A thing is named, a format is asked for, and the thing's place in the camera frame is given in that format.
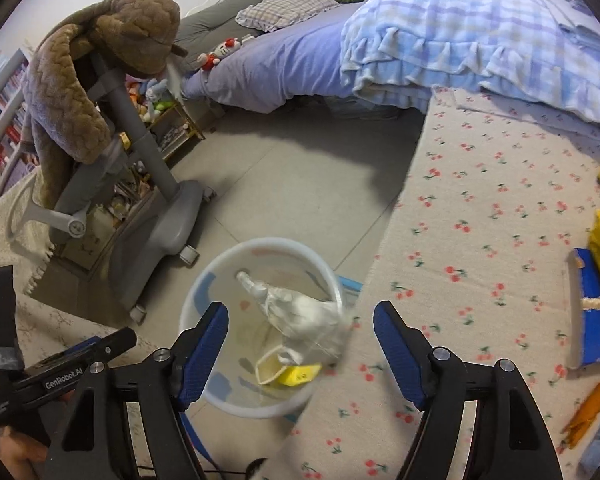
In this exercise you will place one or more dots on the orange peel scrap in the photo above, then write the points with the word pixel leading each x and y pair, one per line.
pixel 582 419

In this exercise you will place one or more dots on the red white plush doll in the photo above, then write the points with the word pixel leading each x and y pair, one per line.
pixel 206 61

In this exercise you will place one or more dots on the blue plaid ruffled quilt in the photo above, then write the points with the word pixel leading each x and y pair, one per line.
pixel 514 48

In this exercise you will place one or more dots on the person's left hand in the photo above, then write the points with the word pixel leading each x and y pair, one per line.
pixel 19 453

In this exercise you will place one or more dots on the yellow white small carton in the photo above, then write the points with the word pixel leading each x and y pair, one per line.
pixel 270 371

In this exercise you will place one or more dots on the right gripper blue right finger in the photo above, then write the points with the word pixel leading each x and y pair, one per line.
pixel 406 351

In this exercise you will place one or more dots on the white round trash bin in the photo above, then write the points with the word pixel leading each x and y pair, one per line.
pixel 232 385

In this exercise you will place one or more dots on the white tissue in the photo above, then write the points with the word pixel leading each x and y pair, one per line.
pixel 313 331

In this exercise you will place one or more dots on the grey headboard cushion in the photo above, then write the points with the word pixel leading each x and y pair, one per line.
pixel 203 30

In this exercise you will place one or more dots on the brown plush blanket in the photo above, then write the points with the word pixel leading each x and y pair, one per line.
pixel 63 124

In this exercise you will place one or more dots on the plaid pillow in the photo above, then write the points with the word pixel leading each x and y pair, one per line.
pixel 272 15

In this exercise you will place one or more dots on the purple bed sheet mattress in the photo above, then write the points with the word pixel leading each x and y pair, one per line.
pixel 299 60

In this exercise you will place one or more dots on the blue flat stick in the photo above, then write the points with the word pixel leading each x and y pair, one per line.
pixel 196 441

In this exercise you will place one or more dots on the white bookshelf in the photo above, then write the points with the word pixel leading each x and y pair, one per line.
pixel 15 162

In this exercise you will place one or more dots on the folded light blue sheets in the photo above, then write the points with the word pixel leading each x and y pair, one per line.
pixel 577 21

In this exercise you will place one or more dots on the blue cardboard box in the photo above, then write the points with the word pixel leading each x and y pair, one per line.
pixel 584 301

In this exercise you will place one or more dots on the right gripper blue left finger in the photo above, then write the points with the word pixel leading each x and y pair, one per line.
pixel 194 355

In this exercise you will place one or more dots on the cherry print bed sheet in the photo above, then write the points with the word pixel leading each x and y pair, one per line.
pixel 475 256

